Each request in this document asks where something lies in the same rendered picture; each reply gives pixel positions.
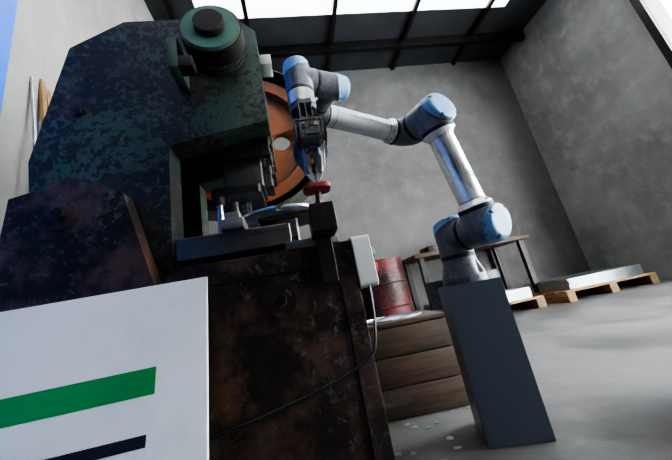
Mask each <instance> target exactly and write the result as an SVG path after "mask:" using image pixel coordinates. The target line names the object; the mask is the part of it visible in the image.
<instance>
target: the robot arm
mask: <svg viewBox="0 0 672 460"><path fill-rule="evenodd" d="M283 79H284V82H285V87H286V93H287V101H288V107H289V111H290V113H291V117H292V118H293V123H294V136H295V137H294V138H293V140H294V141H295V144H293V145H292V147H293V156H294V159H295V161H296V163H297V164H298V165H299V167H300V168H301V169H302V171H303V172H304V174H305V175H306V176H307V178H308V179H309V180H310V181H312V182H319V181H320V180H321V178H322V175H323V171H324V167H325V163H326V159H327V154H328V149H327V146H326V145H325V141H324V137H325V132H324V127H328V128H332V129H336V130H341V131H345V132H349V133H354V134H358V135H362V136H367V137H371V138H375V139H380V140H383V142H384V143H385V144H389V145H395V146H411V145H416V144H418V143H421V142H422V141H423V142H424V143H427V144H429V145H430V147H431V149H432V151H433V153H434V155H435V157H436V159H437V161H438V163H439V165H440V167H441V169H442V172H443V174H444V176H445V178H446V180H447V182H448V184H449V186H450V188H451V190H452V192H453V194H454V197H455V199H456V201H457V203H458V205H459V209H458V211H457V214H458V215H452V216H449V217H447V218H444V219H442V220H440V221H438V222H437V223H436V224H435V225H434V226H433V232H434V238H435V240H436V243H437V247H438V250H439V254H440V257H441V260H442V264H443V276H442V282H443V286H444V287H450V286H455V285H461V284H466V283H471V282H476V281H481V280H486V279H489V277H488V274H487V272H486V270H485V269H484V268H483V266H482V265H481V263H480V262H479V261H478V259H477V257H476V255H475V251H474V249H476V248H479V247H483V246H486V245H490V244H495V243H497V242H499V241H502V240H505V239H506V238H507V237H508V236H509V235H510V232H511V228H512V223H511V218H510V215H509V213H508V211H507V209H506V208H505V207H503V205H502V204H500V203H494V201H493V199H492V198H490V197H487V196H485V195H484V193H483V191H482V189H481V187H480V185H479V183H478V181H477V179H476V177H475V175H474V173H473V171H472V169H471V167H470V165H469V163H468V161H467V159H466V157H465V155H464V153H463V151H462V149H461V147H460V145H459V143H458V141H457V139H456V137H455V135H454V133H453V131H454V129H455V124H454V122H453V120H452V119H454V118H455V116H456V109H455V107H454V105H453V104H452V102H451V101H450V100H449V99H448V98H446V97H445V96H443V95H441V94H438V93H431V94H429V95H427V96H426V97H425V98H424V99H422V100H421V101H420V102H419V103H418V104H417V105H416V106H415V107H414V108H413V109H412V110H411V111H410V112H408V113H407V114H406V115H405V116H404V117H403V118H400V119H394V118H390V119H388V120H387V119H383V118H379V117H376V116H372V115H368V114H364V113H361V112H357V111H353V110H350V109H346V108H342V107H338V106H335V105H332V104H333V103H334V101H336V102H343V101H345V100H346V99H347V97H348V95H349V92H350V83H349V79H348V78H347V77H346V76H343V75H340V74H337V73H331V72H327V71H322V70H318V69H315V68H310V66H309V64H308V61H307V60H306V59H305V58H304V57H302V56H298V55H295V56H291V57H289V58H287V59H286V60H285V62H284V63H283ZM323 126H324V127H323ZM310 159H313V162H314V163H315V165H316V166H315V172H316V175H314V174H313V172H312V167H311V166H310Z"/></svg>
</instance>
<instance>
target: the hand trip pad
mask: <svg viewBox="0 0 672 460"><path fill-rule="evenodd" d="M330 189H331V183H330V182H329V181H319V182H311V183H306V184H305V185H304V186H303V194H304V195H305V196H313V195H315V198H316V201H318V200H322V196H321V194H326V193H328V192H329V191H330Z"/></svg>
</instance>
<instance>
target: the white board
mask: <svg viewBox="0 0 672 460"><path fill-rule="evenodd" d="M0 460H209V377H208V277H201V278H195V279H190V280H184V281H178V282H172V283H167V284H161V285H155V286H149V287H143V288H138V289H132V290H126V291H120V292H114V293H109V294H103V295H97V296H91V297H86V298H80V299H74V300H68V301H62V302H57V303H51V304H45V305H39V306H33V307H28V308H22V309H16V310H10V311H5V312H0Z"/></svg>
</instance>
